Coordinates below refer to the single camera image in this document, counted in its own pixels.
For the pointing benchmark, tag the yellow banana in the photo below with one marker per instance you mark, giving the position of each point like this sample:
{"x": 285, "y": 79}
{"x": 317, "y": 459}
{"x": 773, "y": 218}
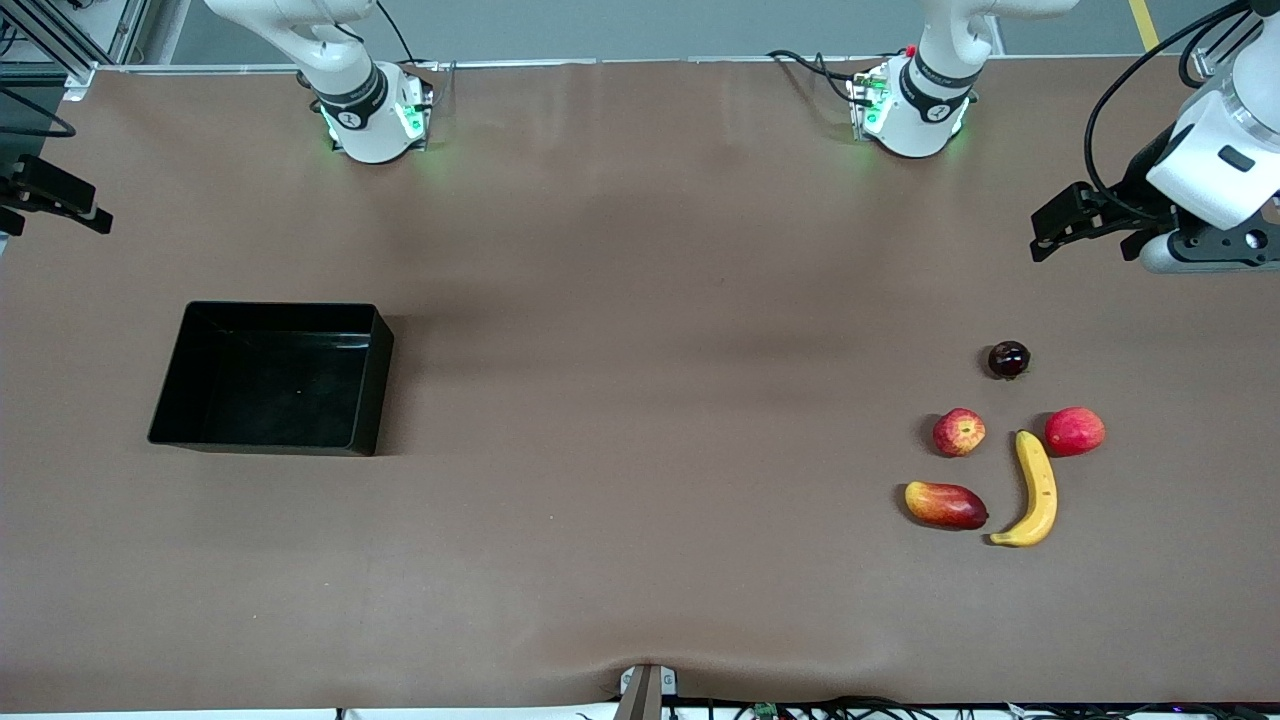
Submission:
{"x": 1040, "y": 490}

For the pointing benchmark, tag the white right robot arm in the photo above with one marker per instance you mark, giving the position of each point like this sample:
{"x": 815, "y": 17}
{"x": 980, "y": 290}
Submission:
{"x": 350, "y": 110}

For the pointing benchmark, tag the silver table edge rail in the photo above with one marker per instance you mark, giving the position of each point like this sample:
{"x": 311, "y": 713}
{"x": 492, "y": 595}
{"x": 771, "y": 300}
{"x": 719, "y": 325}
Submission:
{"x": 520, "y": 63}

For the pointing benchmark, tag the aluminium frame post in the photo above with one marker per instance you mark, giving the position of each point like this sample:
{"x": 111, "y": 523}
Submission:
{"x": 80, "y": 75}
{"x": 1215, "y": 62}

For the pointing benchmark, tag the dark purple plum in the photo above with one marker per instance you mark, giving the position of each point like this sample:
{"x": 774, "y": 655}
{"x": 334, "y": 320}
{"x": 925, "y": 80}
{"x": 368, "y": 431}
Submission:
{"x": 1009, "y": 360}

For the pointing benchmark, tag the metal base connector bracket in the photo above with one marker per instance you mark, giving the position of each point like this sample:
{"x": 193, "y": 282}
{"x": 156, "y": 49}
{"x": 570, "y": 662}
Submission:
{"x": 865, "y": 105}
{"x": 415, "y": 120}

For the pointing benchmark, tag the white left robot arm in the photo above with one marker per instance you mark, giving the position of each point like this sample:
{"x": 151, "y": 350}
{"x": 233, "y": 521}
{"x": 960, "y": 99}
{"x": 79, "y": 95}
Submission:
{"x": 930, "y": 100}

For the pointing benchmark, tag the plain red round fruit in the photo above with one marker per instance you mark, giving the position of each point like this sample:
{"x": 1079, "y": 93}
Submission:
{"x": 1075, "y": 432}

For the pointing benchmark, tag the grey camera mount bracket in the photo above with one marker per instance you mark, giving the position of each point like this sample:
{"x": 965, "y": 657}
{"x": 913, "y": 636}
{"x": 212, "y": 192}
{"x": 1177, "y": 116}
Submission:
{"x": 645, "y": 695}

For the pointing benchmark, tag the red yellow streaked apple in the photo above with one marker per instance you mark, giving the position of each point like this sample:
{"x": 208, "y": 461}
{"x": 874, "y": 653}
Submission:
{"x": 960, "y": 432}

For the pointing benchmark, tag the black rectangular plastic box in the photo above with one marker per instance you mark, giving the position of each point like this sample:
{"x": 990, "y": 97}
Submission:
{"x": 270, "y": 390}

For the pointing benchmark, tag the red yellow mango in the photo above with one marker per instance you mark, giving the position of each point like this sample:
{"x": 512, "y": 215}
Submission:
{"x": 945, "y": 505}

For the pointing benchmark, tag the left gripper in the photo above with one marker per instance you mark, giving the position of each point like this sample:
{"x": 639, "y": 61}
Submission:
{"x": 1131, "y": 194}

